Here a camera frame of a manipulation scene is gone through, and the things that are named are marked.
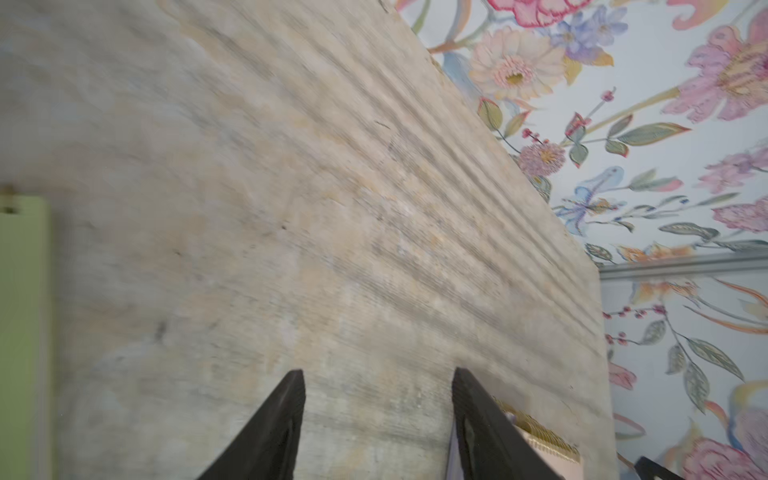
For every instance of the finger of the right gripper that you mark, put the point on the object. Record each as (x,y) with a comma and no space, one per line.
(647,469)

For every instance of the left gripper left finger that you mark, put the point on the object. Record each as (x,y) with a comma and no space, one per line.
(267,445)

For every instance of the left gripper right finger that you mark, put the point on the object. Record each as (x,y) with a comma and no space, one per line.
(489,445)

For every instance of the purple calendar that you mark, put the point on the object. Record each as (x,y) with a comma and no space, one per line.
(453,468)

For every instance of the peach pink calendar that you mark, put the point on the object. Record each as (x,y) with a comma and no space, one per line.
(564,459)

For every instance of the lime green calendar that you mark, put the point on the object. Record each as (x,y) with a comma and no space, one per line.
(26,339)

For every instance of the right aluminium corner post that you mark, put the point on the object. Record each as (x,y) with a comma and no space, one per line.
(687,267)

